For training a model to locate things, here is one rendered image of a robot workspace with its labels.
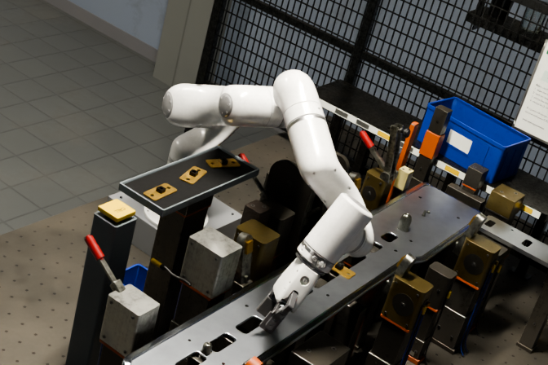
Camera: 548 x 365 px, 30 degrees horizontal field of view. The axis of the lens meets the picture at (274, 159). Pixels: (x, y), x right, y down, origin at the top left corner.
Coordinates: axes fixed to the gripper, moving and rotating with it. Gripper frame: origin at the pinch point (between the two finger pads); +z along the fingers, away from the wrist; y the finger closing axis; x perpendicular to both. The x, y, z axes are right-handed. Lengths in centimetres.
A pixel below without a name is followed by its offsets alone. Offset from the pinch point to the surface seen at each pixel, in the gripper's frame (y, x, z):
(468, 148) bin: 100, -46, -56
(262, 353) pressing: -0.7, -4.1, 6.4
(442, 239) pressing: 61, -43, -31
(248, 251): 23.2, 6.6, -4.7
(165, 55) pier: 368, 31, 6
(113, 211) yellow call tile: 13.0, 38.2, 3.5
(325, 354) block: -1.8, -14.7, -1.7
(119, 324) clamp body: -1.7, 24.3, 18.8
